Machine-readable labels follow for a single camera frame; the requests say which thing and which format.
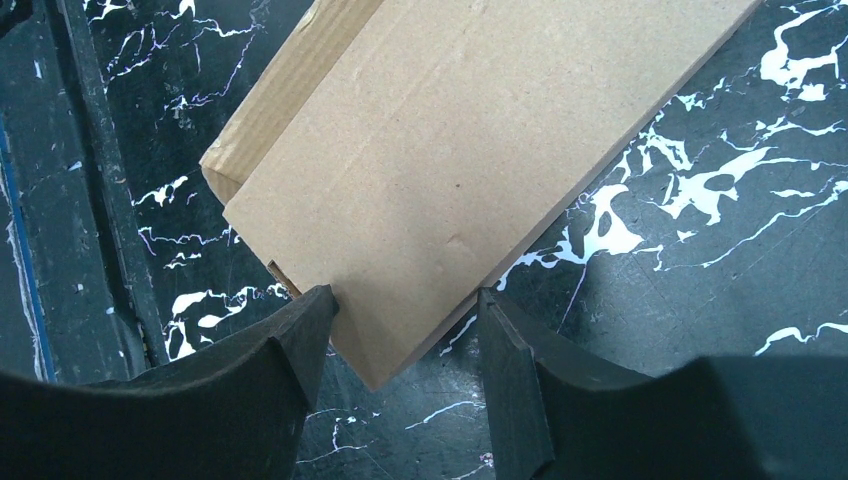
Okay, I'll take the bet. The brown cardboard box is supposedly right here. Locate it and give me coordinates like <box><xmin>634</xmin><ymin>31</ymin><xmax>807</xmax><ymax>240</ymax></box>
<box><xmin>200</xmin><ymin>1</ymin><xmax>756</xmax><ymax>390</ymax></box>

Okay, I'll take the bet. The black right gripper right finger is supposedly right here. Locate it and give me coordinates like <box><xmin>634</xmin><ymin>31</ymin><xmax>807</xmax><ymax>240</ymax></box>
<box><xmin>477</xmin><ymin>288</ymin><xmax>847</xmax><ymax>479</ymax></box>

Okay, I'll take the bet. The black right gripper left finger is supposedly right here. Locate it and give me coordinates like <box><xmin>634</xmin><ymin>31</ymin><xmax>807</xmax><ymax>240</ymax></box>
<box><xmin>1</xmin><ymin>285</ymin><xmax>338</xmax><ymax>479</ymax></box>

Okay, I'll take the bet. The aluminium rail frame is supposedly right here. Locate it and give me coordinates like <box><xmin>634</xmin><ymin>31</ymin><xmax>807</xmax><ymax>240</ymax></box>
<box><xmin>1</xmin><ymin>1</ymin><xmax>168</xmax><ymax>384</ymax></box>

